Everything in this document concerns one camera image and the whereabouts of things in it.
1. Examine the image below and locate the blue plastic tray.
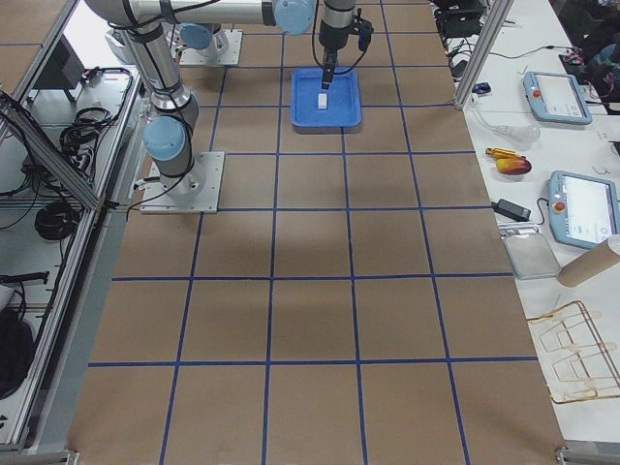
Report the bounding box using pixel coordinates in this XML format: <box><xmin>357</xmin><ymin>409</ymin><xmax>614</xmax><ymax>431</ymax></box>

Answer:
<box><xmin>291</xmin><ymin>68</ymin><xmax>362</xmax><ymax>132</ymax></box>

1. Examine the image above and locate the lower teach pendant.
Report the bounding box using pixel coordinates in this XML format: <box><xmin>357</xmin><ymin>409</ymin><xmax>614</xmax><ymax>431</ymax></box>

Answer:
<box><xmin>547</xmin><ymin>170</ymin><xmax>619</xmax><ymax>249</ymax></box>

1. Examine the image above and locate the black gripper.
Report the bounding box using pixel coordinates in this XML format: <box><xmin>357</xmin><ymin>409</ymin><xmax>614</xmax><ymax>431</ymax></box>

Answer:
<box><xmin>319</xmin><ymin>21</ymin><xmax>353</xmax><ymax>90</ymax></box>

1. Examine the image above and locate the gold metal tool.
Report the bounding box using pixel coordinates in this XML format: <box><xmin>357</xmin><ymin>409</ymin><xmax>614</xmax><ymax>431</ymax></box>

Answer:
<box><xmin>485</xmin><ymin>147</ymin><xmax>520</xmax><ymax>160</ymax></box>

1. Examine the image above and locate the red yellow mango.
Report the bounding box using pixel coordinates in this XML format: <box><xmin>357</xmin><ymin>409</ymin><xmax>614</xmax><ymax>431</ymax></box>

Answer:
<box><xmin>495</xmin><ymin>157</ymin><xmax>532</xmax><ymax>175</ymax></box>

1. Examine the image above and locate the aluminium frame post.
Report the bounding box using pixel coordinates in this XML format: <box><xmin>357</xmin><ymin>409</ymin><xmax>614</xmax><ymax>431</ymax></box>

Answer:
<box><xmin>453</xmin><ymin>0</ymin><xmax>513</xmax><ymax>109</ymax></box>

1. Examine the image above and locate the gold wire rack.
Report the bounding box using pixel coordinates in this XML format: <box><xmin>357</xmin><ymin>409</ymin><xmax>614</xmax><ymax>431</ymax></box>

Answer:
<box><xmin>527</xmin><ymin>300</ymin><xmax>619</xmax><ymax>405</ymax></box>

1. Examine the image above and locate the black power adapter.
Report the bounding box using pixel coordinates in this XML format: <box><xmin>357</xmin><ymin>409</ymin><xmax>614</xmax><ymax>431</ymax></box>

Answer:
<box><xmin>491</xmin><ymin>199</ymin><xmax>531</xmax><ymax>222</ymax></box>

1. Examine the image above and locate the teach pendant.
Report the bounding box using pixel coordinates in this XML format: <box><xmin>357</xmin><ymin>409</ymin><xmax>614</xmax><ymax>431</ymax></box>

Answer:
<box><xmin>547</xmin><ymin>170</ymin><xmax>619</xmax><ymax>249</ymax></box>
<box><xmin>522</xmin><ymin>72</ymin><xmax>593</xmax><ymax>126</ymax></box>

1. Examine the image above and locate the upper teach pendant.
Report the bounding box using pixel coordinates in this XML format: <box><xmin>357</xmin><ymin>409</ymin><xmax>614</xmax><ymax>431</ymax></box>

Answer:
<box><xmin>522</xmin><ymin>72</ymin><xmax>593</xmax><ymax>126</ymax></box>

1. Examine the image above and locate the cardboard tube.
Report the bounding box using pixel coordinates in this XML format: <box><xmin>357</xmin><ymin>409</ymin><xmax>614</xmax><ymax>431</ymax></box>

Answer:
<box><xmin>557</xmin><ymin>234</ymin><xmax>619</xmax><ymax>287</ymax></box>

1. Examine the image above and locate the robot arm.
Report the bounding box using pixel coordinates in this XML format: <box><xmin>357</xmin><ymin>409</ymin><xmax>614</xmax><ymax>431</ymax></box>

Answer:
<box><xmin>319</xmin><ymin>0</ymin><xmax>356</xmax><ymax>90</ymax></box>
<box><xmin>87</xmin><ymin>1</ymin><xmax>316</xmax><ymax>126</ymax></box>

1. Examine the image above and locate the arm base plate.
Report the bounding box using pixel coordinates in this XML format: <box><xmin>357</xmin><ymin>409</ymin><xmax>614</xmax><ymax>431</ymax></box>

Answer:
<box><xmin>179</xmin><ymin>23</ymin><xmax>243</xmax><ymax>68</ymax></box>
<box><xmin>139</xmin><ymin>151</ymin><xmax>225</xmax><ymax>214</ymax></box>

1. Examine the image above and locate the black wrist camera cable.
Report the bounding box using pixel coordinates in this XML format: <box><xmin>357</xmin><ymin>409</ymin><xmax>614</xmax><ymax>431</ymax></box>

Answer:
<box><xmin>311</xmin><ymin>9</ymin><xmax>374</xmax><ymax>77</ymax></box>

